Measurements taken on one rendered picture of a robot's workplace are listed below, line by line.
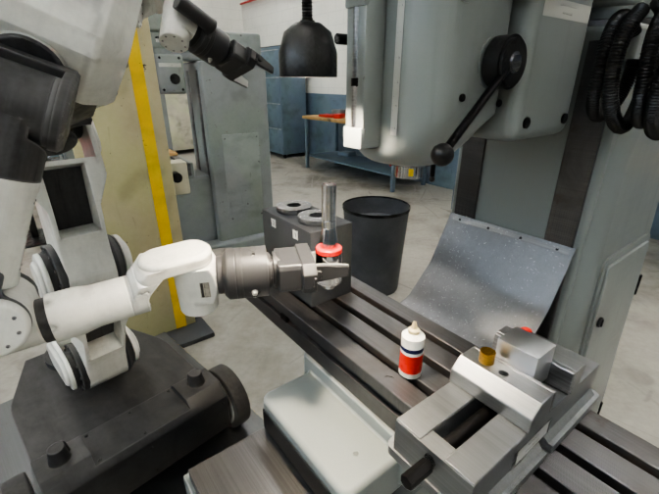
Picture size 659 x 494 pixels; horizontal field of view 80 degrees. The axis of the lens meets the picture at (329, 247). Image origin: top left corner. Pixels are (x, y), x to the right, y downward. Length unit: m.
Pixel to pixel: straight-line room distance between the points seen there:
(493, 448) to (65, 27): 0.77
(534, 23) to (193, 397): 1.15
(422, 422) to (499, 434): 0.10
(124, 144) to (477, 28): 1.85
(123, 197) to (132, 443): 1.37
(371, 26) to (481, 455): 0.56
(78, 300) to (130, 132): 1.63
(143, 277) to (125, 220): 1.66
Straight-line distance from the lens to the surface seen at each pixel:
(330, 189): 0.65
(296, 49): 0.51
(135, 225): 2.31
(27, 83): 0.61
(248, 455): 0.90
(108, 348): 1.27
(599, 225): 0.99
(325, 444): 0.79
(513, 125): 0.71
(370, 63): 0.58
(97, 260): 1.07
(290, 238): 0.92
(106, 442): 1.24
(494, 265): 1.03
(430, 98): 0.58
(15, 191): 0.62
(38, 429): 1.40
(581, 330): 1.10
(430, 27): 0.58
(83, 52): 0.68
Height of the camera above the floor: 1.43
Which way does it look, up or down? 23 degrees down
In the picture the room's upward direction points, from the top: straight up
